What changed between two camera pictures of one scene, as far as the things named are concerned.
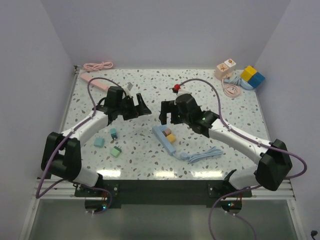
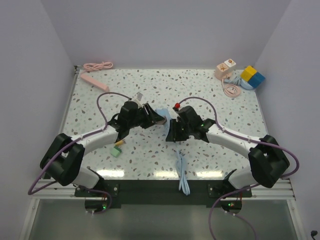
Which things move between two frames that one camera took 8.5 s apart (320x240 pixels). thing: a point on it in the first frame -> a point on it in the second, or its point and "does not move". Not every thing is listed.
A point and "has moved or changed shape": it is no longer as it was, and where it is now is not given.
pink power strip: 94,82 does not move
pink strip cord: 96,66 does not move
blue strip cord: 207,153 -> 181,166
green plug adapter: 116,151 does not move
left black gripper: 136,111 -> 151,118
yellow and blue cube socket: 250,75 does not move
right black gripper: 167,107 -> 173,136
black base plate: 97,198 does not move
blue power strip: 158,130 has moved or changed shape
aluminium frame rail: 284,189 does not move
